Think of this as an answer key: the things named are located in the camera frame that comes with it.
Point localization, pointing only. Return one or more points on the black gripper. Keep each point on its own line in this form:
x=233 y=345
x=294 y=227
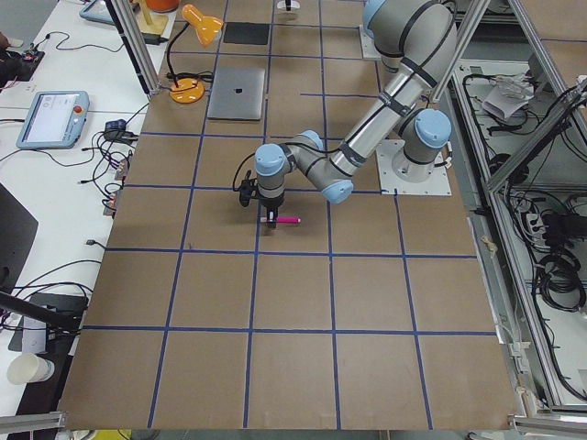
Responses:
x=272 y=204

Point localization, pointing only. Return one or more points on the pink marker pen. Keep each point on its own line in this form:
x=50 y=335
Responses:
x=282 y=220

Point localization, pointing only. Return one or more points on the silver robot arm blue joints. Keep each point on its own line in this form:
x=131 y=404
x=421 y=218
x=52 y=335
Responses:
x=421 y=36

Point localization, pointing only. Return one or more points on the black mousepad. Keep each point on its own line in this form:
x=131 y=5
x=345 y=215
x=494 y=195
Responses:
x=246 y=33

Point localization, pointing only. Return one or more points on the white computer mouse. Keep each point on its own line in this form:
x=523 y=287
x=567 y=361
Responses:
x=288 y=5

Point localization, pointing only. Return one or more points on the grey closed laptop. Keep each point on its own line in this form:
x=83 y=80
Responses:
x=237 y=94

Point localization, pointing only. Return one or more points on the orange desk lamp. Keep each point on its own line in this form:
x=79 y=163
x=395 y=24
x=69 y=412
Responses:
x=188 y=74

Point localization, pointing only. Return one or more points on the small circuit board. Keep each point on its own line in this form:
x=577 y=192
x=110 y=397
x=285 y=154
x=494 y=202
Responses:
x=122 y=170
x=110 y=203

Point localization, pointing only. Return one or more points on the black power adapter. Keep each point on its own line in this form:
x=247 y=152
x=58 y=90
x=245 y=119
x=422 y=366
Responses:
x=116 y=130

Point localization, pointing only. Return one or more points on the wooden stand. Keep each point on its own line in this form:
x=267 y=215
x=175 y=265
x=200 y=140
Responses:
x=149 y=22

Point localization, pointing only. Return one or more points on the orange round object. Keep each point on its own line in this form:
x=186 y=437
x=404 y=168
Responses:
x=162 y=6

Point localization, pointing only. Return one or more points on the blue teach pendant tablet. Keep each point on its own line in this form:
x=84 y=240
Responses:
x=54 y=121

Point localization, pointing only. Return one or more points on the black monitor corner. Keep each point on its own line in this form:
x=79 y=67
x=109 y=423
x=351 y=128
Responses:
x=18 y=230

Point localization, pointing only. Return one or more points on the white paper cup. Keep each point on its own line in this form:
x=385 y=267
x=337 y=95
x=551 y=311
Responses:
x=29 y=368

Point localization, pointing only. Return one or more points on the black red device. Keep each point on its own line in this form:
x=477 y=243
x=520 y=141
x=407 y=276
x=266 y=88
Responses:
x=19 y=66

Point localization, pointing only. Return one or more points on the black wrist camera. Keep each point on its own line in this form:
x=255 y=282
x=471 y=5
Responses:
x=247 y=190

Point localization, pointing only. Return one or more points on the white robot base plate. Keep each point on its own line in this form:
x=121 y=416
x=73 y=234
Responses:
x=399 y=176

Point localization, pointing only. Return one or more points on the aluminium frame post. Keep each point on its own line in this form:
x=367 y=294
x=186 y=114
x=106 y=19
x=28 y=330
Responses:
x=133 y=41

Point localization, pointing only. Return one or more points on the aluminium bottom left rail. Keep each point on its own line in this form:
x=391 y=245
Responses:
x=31 y=422

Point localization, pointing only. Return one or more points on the aluminium diagonal frame bar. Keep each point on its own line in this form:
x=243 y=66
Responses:
x=545 y=132

